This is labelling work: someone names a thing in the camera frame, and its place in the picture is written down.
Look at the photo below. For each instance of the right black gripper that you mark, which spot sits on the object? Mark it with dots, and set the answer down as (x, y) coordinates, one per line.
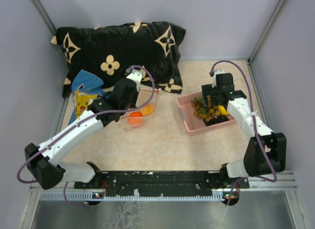
(208, 89)

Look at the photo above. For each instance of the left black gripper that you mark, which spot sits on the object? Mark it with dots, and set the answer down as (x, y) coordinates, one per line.
(136, 95)

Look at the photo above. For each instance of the brown longan bunch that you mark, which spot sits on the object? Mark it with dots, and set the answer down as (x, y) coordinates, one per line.
(204, 112)

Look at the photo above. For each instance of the yellow lemon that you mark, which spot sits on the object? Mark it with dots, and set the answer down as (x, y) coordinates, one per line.
(222, 111)

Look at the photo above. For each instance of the clear orange zip top bag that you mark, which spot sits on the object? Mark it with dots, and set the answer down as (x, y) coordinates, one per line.
(143, 96)

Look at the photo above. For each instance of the orange persimmon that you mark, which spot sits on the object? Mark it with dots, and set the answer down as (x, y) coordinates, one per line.
(135, 119)

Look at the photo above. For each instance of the pink plastic basket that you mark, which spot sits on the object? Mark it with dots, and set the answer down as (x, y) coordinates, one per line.
(192, 124)

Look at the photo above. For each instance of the yellow orange peach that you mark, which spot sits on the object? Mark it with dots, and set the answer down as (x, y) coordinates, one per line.
(148, 109)

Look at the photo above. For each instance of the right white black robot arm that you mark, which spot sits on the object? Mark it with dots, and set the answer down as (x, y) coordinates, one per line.
(265, 155)

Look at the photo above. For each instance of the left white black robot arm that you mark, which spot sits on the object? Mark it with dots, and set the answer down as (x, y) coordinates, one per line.
(45, 161)

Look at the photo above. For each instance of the dark blue grapes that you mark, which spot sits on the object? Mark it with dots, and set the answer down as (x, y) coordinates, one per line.
(215, 120)

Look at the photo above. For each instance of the blue Pikachu cloth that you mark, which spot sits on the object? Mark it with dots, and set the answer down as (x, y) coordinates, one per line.
(86, 87)

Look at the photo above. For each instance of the black floral plush pillow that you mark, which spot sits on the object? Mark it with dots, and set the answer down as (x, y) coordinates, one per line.
(108, 51)

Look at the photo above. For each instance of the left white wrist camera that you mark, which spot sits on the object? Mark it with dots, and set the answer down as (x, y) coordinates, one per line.
(136, 76)

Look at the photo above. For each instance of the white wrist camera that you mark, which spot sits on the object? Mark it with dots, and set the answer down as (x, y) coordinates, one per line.
(218, 71)
(136, 76)

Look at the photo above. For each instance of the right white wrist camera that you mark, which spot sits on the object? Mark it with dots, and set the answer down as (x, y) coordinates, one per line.
(218, 71)

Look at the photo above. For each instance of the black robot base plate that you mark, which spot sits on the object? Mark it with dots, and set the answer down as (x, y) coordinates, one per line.
(158, 183)

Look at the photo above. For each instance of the aluminium frame rail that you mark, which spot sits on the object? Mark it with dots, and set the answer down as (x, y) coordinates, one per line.
(229, 196)

